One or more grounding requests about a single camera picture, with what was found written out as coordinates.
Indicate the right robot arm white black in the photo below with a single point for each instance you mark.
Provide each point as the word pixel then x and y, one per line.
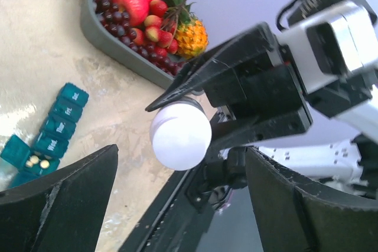
pixel 339 110

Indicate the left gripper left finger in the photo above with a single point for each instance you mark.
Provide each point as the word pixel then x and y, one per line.
pixel 62 211

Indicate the strawberry pile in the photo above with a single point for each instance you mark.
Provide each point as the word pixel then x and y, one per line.
pixel 157 30

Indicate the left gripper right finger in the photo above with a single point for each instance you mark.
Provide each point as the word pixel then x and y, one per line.
pixel 295 213

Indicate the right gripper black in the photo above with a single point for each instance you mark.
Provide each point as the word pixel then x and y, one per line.
pixel 261 101

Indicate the white bottle cap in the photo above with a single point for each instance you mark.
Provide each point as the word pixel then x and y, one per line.
pixel 179 158

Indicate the yellow pills in organizer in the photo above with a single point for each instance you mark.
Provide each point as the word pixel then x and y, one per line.
pixel 34 160

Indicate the red apple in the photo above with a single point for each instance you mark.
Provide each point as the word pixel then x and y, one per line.
pixel 137 9

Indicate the grey fruit tray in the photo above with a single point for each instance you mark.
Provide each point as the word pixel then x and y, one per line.
pixel 100 38

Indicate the teal weekly pill organizer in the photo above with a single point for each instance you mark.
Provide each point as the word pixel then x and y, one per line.
pixel 53 139

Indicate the dark grape bunch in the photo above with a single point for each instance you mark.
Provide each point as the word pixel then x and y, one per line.
pixel 118 24

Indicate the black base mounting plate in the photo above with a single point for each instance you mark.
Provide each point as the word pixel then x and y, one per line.
pixel 183 210

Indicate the white vitamin pill bottle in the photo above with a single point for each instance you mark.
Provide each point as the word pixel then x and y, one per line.
pixel 181 124

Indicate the small pineapple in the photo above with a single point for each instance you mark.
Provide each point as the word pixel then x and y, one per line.
pixel 188 30

